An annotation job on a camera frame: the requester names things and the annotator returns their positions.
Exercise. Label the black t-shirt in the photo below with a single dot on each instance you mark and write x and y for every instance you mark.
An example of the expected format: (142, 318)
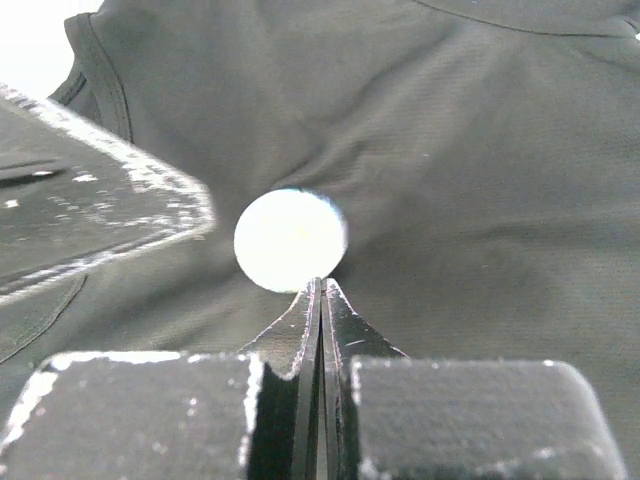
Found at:
(484, 153)

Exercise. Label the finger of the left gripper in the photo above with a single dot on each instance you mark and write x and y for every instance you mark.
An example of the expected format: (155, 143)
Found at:
(75, 196)

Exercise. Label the round badge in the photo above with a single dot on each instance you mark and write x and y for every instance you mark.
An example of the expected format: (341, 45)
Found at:
(289, 236)

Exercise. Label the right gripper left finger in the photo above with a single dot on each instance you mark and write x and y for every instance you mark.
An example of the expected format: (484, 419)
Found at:
(284, 439)

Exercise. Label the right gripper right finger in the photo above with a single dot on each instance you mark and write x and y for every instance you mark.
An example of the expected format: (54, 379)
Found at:
(344, 335)

